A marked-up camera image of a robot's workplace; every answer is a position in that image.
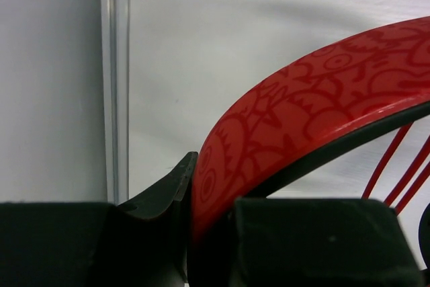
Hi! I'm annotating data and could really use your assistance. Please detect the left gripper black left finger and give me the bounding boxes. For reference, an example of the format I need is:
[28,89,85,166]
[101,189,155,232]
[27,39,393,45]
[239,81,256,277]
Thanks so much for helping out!
[1,152,198,286]

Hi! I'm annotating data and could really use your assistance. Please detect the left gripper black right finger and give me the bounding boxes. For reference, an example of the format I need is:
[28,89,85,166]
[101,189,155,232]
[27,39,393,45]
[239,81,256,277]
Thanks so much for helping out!
[228,198,423,286]

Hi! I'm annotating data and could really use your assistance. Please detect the red headphones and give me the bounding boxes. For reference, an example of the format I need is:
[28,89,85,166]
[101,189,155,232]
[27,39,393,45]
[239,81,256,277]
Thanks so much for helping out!
[191,17,429,242]

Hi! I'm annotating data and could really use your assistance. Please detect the aluminium table frame rail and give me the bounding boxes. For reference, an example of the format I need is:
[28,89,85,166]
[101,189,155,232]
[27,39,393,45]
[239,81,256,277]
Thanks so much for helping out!
[101,0,130,204]

